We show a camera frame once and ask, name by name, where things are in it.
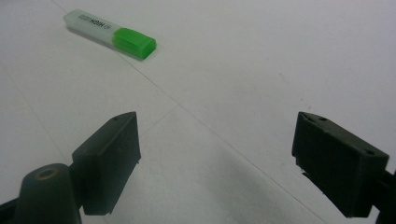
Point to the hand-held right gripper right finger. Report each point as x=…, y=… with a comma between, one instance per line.
x=339, y=161

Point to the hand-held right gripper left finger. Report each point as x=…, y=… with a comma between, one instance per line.
x=106, y=161

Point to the green highlighter pen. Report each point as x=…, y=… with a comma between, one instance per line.
x=109, y=32

